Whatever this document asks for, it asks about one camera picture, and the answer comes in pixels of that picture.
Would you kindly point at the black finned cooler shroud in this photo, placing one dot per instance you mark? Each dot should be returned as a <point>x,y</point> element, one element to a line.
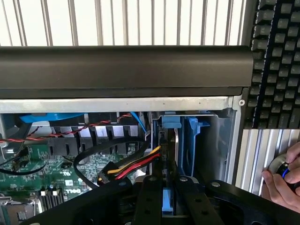
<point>98,140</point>

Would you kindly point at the empty blue disk carrier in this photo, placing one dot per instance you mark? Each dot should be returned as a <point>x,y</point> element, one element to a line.
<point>192,145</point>

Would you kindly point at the silver CPU socket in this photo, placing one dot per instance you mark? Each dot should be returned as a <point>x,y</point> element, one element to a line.
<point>16,209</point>

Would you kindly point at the silver metal disk bay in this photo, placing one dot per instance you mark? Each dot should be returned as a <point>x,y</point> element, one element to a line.
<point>215,150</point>

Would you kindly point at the small black finned heatsink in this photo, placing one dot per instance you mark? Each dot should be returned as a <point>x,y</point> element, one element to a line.
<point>51,199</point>

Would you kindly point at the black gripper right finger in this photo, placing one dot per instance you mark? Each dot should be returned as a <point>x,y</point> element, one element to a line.
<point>189,204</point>

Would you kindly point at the black and silver PC case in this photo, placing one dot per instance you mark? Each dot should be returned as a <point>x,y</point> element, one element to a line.
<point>117,70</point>

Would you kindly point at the blue fan shroud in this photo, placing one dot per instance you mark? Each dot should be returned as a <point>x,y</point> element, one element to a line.
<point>54,116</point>

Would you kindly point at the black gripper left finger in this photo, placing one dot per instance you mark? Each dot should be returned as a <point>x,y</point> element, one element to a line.
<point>150,201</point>

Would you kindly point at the green motherboard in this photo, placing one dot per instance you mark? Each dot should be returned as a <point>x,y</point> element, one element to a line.
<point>35,174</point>

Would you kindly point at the person's bare hand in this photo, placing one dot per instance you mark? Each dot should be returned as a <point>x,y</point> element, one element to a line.
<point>279,192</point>

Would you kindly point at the black keyboard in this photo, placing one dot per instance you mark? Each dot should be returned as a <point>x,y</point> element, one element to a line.
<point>276,70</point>

